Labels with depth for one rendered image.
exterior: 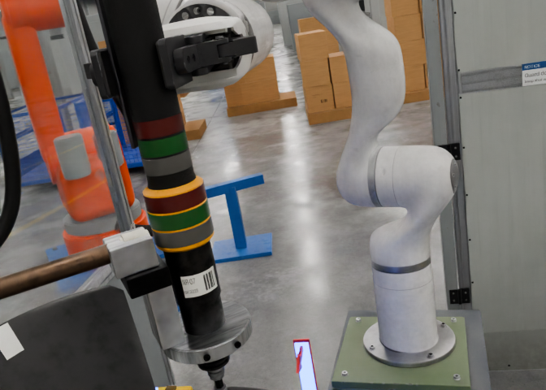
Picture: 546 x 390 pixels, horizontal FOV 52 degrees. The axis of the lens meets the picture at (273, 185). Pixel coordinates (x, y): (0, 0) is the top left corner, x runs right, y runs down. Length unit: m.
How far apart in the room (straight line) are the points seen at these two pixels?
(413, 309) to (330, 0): 0.61
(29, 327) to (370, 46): 0.69
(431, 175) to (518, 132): 1.26
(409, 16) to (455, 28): 6.34
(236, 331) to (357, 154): 0.69
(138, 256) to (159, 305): 0.04
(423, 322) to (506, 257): 1.30
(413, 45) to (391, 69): 7.54
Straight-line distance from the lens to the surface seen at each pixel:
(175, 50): 0.37
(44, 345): 0.57
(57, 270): 0.40
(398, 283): 1.14
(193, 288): 0.41
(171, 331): 0.42
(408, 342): 1.20
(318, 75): 7.95
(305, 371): 0.89
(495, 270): 2.47
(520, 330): 2.64
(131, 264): 0.40
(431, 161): 1.05
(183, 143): 0.39
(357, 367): 1.20
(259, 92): 9.68
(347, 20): 1.01
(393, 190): 1.06
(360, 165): 1.08
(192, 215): 0.39
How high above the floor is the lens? 1.66
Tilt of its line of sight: 18 degrees down
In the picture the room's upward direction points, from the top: 10 degrees counter-clockwise
